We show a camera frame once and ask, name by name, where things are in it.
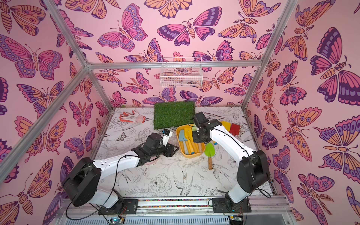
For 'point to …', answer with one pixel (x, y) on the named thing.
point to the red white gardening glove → (133, 118)
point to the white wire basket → (181, 72)
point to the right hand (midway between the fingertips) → (195, 139)
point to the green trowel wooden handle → (209, 152)
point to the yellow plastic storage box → (177, 132)
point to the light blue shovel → (182, 138)
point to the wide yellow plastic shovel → (188, 134)
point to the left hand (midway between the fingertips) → (177, 146)
